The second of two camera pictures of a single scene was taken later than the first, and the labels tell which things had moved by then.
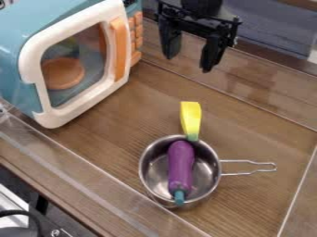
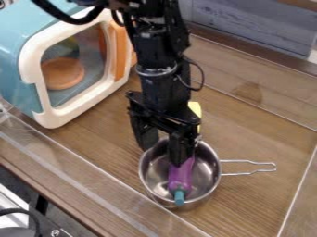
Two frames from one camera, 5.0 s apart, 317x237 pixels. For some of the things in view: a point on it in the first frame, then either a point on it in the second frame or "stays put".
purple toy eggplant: x=179 y=168 stays put
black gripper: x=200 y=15 to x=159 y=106
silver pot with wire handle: x=208 y=168 stays put
